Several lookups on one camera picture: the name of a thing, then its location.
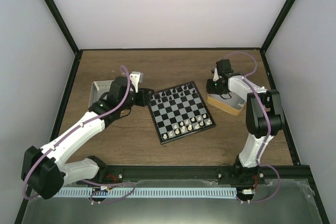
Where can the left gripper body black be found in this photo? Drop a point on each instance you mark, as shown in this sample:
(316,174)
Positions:
(144,100)

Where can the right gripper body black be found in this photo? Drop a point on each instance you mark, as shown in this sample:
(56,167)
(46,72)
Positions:
(216,88)

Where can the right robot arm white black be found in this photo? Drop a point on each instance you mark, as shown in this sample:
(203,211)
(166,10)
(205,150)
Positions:
(231,92)

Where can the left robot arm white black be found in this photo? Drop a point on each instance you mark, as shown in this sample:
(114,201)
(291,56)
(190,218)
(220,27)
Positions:
(46,169)

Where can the black white chess board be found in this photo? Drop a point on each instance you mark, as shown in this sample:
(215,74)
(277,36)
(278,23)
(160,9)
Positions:
(178,106)

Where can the orange metal tin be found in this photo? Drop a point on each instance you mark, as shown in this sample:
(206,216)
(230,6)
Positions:
(232,105)

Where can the pink metal tin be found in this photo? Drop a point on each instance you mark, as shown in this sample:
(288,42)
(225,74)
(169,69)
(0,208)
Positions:
(98,88)

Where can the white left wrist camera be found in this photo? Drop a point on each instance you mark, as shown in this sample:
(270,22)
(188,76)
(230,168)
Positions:
(136,78)

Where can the black frame back rail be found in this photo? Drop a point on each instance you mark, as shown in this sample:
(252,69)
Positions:
(173,49)

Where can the light blue slotted cable duct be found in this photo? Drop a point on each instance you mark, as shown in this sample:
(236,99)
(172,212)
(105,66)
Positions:
(82,192)

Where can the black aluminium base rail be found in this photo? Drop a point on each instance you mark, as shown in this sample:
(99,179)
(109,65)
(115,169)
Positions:
(223,174)

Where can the black frame post right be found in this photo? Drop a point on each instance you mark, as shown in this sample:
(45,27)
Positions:
(277,24)

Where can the black frame post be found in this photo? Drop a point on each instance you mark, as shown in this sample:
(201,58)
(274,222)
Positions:
(277,24)
(62,25)

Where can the black frame post left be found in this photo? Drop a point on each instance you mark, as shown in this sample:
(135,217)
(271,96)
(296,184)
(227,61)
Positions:
(62,25)

